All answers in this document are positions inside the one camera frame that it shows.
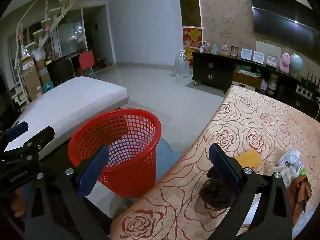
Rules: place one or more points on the rose-patterned tablecloth table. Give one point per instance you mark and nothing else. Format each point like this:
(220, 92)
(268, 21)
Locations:
(250, 120)

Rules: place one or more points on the red yellow wall poster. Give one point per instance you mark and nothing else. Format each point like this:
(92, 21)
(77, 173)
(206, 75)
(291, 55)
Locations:
(192, 36)

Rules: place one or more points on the pink plush toy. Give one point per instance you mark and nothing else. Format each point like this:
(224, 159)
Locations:
(284, 62)

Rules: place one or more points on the stack of cardboard boxes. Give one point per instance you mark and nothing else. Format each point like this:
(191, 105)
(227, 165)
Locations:
(32, 80)

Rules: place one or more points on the large clear water bottle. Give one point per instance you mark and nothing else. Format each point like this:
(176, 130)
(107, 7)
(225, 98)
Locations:
(180, 65)

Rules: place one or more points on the white cushioned bench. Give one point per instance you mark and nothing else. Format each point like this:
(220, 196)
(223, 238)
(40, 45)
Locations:
(75, 100)

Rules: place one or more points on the dark brown clump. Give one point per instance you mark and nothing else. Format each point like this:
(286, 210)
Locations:
(212, 192)

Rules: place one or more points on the white tissue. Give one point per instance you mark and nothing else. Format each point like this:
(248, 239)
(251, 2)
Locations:
(287, 176)

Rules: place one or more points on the orange brown wrapper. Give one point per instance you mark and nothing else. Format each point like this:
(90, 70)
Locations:
(300, 195)

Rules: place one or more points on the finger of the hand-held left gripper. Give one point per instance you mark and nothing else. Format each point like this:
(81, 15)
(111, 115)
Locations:
(41, 137)
(16, 130)

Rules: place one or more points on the black wall television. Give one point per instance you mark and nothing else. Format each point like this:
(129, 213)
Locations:
(275, 17)

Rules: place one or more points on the green snack wrapper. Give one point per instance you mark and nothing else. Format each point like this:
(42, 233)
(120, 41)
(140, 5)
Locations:
(302, 172)

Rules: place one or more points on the white printed plastic bag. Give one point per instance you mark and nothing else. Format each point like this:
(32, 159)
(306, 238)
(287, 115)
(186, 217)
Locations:
(291, 158)

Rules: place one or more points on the small glass ornament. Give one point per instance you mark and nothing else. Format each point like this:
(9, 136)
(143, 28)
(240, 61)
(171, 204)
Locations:
(225, 49)
(215, 49)

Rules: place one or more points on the small yellow foam net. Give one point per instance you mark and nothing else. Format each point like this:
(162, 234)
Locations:
(248, 157)

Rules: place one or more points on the light blue mat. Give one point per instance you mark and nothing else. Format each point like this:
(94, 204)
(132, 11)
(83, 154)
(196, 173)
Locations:
(167, 155)

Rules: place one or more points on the small white bottles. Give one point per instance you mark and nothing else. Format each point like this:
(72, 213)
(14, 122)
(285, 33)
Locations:
(263, 85)

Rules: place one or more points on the stacked jars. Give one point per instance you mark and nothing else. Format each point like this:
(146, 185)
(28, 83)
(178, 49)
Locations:
(273, 82)

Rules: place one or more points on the white open staircase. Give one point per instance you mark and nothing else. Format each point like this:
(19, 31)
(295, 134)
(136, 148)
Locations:
(45, 25)

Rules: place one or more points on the red chair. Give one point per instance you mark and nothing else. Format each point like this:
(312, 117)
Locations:
(86, 60)

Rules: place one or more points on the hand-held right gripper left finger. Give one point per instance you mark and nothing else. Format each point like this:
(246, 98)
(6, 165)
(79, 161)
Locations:
(95, 172)

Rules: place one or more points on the white socket panel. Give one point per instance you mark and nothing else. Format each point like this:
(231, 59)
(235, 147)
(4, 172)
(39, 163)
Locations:
(304, 91)

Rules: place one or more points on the black router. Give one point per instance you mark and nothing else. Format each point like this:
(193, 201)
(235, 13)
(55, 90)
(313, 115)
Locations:
(310, 82)

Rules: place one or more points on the red plastic mesh basket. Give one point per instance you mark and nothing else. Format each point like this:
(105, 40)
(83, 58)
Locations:
(130, 180)

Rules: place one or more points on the light picture frame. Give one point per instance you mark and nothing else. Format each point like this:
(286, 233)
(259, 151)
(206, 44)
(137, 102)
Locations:
(272, 60)
(246, 54)
(258, 57)

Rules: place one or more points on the small brown picture frame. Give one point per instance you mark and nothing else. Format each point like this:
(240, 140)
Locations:
(234, 51)

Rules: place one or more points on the small white figurine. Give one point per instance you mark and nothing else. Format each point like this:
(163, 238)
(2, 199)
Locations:
(205, 47)

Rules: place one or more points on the pale blue globe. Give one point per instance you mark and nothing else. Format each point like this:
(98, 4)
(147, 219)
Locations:
(296, 63)

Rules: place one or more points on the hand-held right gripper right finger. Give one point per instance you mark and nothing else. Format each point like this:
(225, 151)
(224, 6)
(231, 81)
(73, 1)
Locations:
(225, 166)

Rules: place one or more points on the black television cabinet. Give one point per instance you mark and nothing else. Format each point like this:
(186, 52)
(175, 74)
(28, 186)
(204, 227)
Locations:
(212, 72)

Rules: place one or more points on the green flat box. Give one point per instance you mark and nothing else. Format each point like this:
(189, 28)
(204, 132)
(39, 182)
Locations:
(247, 70)

